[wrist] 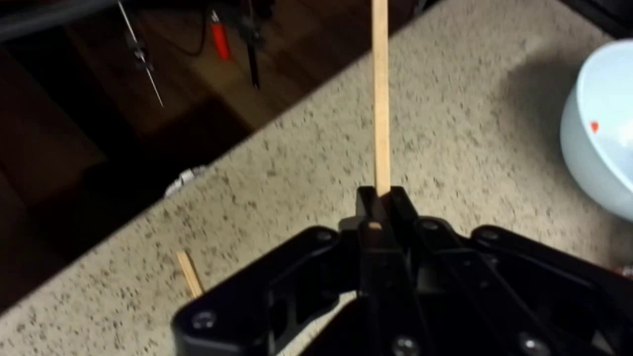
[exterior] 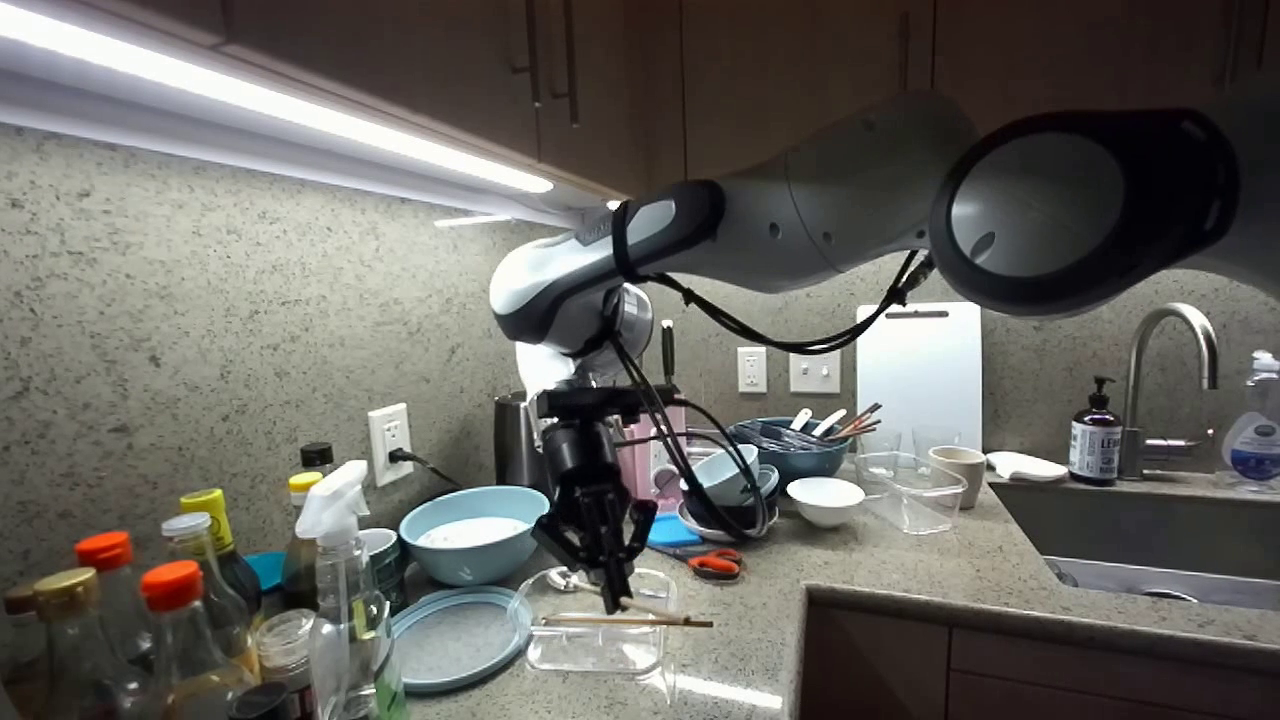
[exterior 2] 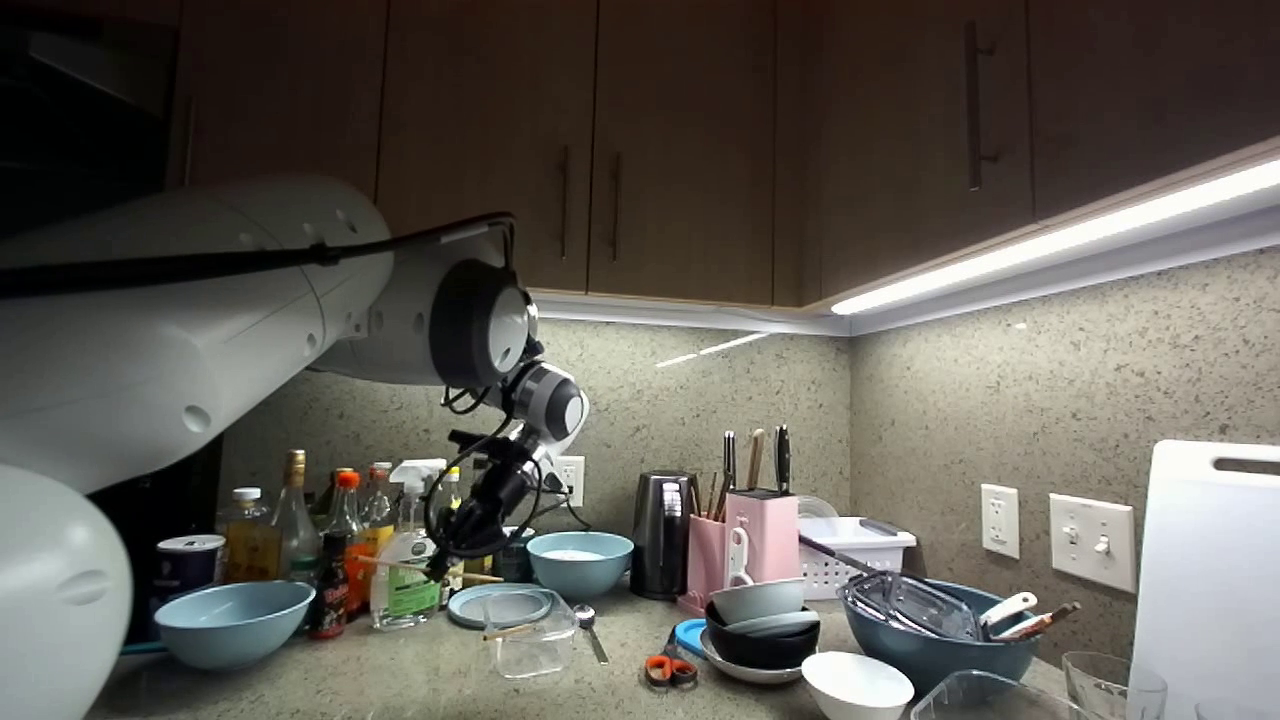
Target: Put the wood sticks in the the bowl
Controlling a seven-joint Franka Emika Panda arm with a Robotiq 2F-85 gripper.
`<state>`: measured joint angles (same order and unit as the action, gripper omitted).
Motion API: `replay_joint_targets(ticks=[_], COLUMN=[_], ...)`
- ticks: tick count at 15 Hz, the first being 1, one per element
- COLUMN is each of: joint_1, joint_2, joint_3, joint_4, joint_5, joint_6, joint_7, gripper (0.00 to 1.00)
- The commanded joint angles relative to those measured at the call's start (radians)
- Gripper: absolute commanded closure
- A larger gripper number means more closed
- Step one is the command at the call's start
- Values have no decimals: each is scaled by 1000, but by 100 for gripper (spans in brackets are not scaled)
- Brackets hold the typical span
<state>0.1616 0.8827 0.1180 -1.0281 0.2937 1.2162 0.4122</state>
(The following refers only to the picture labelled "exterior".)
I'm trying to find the blue liquid spray bottle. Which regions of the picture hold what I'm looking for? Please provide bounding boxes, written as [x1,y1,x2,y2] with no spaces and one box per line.
[1221,349,1280,491]

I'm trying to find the white cutting board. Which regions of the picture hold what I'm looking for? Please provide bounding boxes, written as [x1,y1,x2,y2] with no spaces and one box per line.
[853,301,989,459]

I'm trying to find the clear plastic container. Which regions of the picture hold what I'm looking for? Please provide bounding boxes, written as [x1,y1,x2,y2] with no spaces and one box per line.
[853,446,967,539]

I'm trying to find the steel faucet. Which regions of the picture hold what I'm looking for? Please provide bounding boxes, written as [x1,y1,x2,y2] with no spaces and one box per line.
[1118,301,1223,485]

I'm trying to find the black power cord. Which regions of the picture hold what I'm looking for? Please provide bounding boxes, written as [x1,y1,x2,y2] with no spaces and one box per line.
[386,446,463,491]

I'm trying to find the pink knife block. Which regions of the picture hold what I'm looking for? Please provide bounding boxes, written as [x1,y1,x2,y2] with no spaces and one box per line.
[612,395,692,517]

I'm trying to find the white wall outlet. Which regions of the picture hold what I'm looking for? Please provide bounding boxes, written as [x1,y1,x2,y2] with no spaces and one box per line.
[363,400,419,491]

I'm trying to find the small light blue bowl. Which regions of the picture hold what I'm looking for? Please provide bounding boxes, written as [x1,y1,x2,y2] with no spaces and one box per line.
[689,445,765,507]

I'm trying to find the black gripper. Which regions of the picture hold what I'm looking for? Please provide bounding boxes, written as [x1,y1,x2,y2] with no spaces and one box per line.
[533,412,661,617]

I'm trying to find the blue lid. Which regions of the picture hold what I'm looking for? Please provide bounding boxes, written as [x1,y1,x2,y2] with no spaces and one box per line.
[645,512,707,557]

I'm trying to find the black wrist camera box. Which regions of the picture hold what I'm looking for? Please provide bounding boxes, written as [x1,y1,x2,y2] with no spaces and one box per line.
[533,380,645,425]

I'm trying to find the white sponge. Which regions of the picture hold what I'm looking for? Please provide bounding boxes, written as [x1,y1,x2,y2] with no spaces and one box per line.
[984,446,1070,489]

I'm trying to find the small blue container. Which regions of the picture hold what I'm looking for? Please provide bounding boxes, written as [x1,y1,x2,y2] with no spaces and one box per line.
[243,549,292,601]

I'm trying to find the white mug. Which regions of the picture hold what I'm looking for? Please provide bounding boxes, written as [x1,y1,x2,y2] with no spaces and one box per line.
[922,439,995,517]

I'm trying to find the clear cap glass bottle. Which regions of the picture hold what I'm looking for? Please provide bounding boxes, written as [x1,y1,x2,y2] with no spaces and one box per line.
[156,512,255,673]

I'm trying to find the small teal cup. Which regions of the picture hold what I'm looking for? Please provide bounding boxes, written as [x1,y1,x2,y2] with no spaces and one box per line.
[352,524,409,611]

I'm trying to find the brown handled utensil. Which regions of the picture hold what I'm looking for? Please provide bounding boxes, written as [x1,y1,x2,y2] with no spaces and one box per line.
[830,400,889,446]

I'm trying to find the white double wall switch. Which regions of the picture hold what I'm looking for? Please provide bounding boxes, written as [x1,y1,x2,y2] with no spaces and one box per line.
[785,349,848,400]

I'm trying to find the large light blue bowl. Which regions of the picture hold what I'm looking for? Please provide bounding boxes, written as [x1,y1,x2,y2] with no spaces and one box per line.
[394,485,554,590]

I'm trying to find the light blue plate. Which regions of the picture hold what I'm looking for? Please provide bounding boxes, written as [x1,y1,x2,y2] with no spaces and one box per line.
[383,582,537,700]

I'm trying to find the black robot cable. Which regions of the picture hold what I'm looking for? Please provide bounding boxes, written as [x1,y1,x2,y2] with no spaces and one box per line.
[602,237,941,539]

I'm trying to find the brown lower cabinet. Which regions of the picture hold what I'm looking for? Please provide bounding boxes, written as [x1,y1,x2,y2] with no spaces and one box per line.
[797,597,1280,720]

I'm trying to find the small white bowl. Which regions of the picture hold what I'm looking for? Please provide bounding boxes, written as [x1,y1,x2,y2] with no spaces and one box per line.
[785,471,866,532]

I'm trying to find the clear white spray bottle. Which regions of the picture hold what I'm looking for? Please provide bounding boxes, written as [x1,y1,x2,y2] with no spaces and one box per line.
[292,459,409,720]

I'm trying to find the under-cabinet light strip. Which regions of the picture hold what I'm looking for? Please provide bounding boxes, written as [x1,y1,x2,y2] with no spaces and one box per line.
[0,0,561,208]

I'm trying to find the orange cap bottle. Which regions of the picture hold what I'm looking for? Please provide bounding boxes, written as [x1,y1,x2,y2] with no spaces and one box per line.
[73,527,161,696]
[137,557,246,720]

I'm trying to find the dark blue bowl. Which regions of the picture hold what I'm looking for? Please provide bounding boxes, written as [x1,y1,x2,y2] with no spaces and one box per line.
[729,412,857,485]

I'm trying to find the dark brown upper cabinets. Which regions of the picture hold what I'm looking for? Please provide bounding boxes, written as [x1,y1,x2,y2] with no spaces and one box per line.
[114,0,1280,204]

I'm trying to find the dark soap pump bottle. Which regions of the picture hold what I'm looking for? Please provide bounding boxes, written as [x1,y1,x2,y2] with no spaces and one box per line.
[1064,372,1127,489]

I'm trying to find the white single wall switch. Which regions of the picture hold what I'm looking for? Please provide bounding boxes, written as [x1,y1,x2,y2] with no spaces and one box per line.
[733,344,773,400]

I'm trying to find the silver lid glass jar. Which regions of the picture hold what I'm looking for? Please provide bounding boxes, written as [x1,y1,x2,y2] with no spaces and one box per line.
[246,609,323,720]

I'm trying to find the yellow cap dark bottle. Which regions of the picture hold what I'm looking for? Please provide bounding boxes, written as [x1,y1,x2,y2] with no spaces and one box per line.
[279,469,326,609]

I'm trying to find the yellow cap green bottle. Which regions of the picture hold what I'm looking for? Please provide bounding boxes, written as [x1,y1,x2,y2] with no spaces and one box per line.
[177,485,264,622]

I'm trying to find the steel sink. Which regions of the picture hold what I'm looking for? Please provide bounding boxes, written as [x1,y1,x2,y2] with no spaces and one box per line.
[989,477,1280,618]

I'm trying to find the gold cap glass bottle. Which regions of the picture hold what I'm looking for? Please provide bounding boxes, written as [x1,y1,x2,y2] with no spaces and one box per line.
[28,568,126,720]

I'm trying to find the dark glass bottle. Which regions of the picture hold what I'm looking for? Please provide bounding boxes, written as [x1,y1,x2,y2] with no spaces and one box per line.
[0,581,54,720]

